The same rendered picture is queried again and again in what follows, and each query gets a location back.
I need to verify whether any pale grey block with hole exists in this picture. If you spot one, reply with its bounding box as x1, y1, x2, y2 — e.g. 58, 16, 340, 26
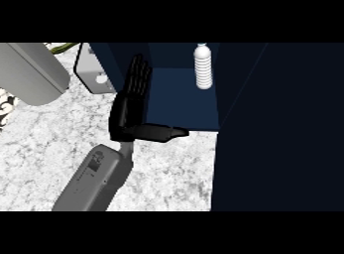
75, 42, 119, 95

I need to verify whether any dark blue open cabinet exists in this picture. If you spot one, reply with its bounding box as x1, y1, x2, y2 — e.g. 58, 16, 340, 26
86, 42, 224, 132

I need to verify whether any green plant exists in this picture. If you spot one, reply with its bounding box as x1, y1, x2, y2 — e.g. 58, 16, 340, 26
50, 42, 82, 56

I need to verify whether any pale grey rounded appliance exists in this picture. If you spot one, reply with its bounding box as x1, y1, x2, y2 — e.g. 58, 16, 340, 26
0, 42, 75, 107

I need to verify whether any clear plastic water bottle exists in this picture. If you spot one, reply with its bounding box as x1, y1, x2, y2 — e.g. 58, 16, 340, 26
193, 42, 215, 91

